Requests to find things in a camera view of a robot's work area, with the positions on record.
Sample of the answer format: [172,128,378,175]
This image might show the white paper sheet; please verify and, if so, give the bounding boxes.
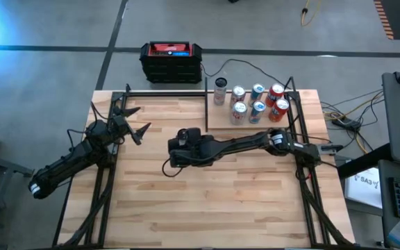
[344,166,384,210]

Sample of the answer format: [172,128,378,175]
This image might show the red Fanta soda can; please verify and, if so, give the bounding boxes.
[268,98,290,123]
[265,83,285,108]

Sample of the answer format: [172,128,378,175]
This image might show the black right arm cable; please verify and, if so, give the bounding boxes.
[161,152,188,178]

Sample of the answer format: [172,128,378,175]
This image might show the white Celsius Peach Vibe can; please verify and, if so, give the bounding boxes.
[213,76,228,106]

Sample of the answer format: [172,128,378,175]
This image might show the red black power station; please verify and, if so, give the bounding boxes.
[138,40,203,85]

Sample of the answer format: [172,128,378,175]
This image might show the black shelf side rail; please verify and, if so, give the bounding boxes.
[203,76,209,133]
[282,76,297,132]

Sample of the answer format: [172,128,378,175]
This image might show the silver Diet Coke can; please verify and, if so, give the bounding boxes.
[230,101,249,126]
[230,85,247,107]

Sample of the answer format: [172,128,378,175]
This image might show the black metal table frame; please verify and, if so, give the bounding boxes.
[52,83,352,249]

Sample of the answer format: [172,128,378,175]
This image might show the blue Celsius can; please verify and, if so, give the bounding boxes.
[249,100,267,125]
[249,83,266,107]

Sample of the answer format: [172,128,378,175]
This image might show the grey metal stand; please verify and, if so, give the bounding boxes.
[0,149,35,250]

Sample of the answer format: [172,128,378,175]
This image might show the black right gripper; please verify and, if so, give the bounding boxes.
[167,127,218,169]

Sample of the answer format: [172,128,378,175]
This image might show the wooden shelf board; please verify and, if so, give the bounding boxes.
[206,92,290,130]

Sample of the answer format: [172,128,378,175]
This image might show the black desk beam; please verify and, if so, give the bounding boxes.
[337,142,392,178]

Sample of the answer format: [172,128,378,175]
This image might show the yellow floor cable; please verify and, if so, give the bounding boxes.
[321,92,385,156]
[300,0,323,27]

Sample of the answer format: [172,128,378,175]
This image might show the dark grey desk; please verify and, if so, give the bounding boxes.
[376,158,400,249]

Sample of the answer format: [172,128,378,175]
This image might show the black power strip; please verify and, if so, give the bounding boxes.
[337,117,363,130]

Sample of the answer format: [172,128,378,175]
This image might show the black power cable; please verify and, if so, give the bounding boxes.
[199,58,289,88]

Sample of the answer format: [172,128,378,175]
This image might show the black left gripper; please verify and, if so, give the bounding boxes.
[108,106,151,146]

